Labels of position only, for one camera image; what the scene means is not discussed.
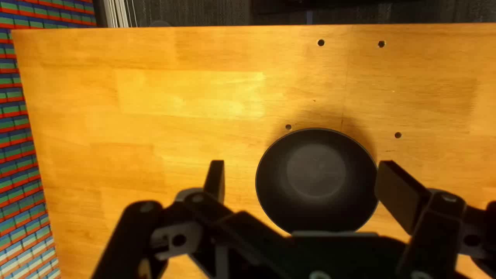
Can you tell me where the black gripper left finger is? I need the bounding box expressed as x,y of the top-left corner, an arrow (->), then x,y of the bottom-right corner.
92,158 -> 292,279

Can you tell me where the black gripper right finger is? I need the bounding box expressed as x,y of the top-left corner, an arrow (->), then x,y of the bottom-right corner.
374,161 -> 496,279

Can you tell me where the black round bowl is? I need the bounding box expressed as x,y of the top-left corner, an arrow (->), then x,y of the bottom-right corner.
256,129 -> 378,233

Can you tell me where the colourful striped woven rug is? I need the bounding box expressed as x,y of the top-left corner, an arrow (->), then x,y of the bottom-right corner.
0,0 -> 96,279

